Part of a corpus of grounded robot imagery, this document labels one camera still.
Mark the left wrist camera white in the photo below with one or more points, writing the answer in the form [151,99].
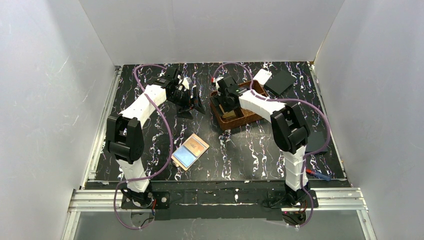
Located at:
[186,83]

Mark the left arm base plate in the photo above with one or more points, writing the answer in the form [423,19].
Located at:
[157,200]

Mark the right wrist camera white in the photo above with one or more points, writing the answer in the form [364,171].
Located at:
[215,82]

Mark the red blue screwdriver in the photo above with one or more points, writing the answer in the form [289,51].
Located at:
[318,175]

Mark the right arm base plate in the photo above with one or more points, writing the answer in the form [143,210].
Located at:
[278,199]

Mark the black pad on table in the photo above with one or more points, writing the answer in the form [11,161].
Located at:
[315,141]

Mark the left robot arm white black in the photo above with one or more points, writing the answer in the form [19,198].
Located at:
[124,137]

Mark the white small box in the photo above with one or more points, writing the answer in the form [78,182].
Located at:
[262,77]

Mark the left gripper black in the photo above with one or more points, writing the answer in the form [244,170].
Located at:
[185,100]

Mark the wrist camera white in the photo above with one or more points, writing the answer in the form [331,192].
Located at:
[215,82]
[186,83]

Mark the black flat box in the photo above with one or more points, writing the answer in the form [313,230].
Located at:
[280,82]

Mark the brown woven divided basket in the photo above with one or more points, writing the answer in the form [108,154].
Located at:
[244,116]

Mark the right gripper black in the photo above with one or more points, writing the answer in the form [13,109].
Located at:
[227,103]

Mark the gold credit card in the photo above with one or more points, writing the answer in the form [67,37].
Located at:
[229,115]

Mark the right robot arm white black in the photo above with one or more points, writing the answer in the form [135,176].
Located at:
[289,128]

